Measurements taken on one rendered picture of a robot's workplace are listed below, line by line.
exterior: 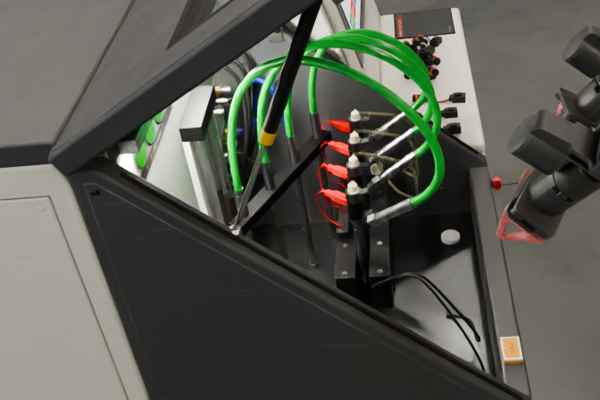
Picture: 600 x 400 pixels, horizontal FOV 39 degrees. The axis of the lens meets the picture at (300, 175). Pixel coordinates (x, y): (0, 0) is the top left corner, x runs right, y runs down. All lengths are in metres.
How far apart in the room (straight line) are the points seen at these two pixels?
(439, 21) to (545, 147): 1.33
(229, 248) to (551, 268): 2.01
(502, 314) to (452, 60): 0.87
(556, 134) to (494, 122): 2.69
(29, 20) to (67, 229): 0.43
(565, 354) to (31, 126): 1.98
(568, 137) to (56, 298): 0.72
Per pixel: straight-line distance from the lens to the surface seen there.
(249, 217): 1.53
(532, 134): 1.09
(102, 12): 1.42
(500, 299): 1.54
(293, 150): 1.63
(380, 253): 1.59
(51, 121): 1.13
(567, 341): 2.79
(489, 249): 1.64
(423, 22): 2.39
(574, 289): 2.96
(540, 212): 1.19
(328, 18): 1.75
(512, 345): 1.44
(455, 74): 2.13
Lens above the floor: 2.01
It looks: 34 degrees down
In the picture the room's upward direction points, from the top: 10 degrees counter-clockwise
